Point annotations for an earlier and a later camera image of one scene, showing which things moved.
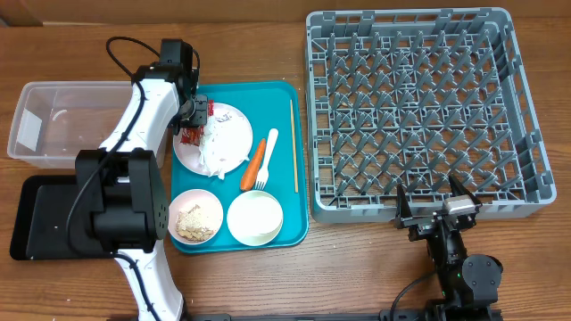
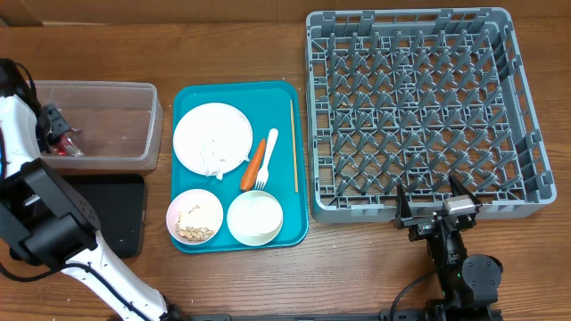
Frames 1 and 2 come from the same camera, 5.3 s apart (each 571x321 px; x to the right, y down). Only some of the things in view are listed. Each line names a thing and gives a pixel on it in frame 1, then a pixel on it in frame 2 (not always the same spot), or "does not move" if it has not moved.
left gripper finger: (176, 128) to (74, 131)
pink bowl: (195, 217) does not move
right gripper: (418, 226) does not move
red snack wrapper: (194, 135) to (61, 145)
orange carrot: (249, 178) does not move
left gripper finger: (200, 118) to (60, 147)
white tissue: (224, 144) does not move
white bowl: (254, 218) does not move
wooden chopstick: (293, 140) does not move
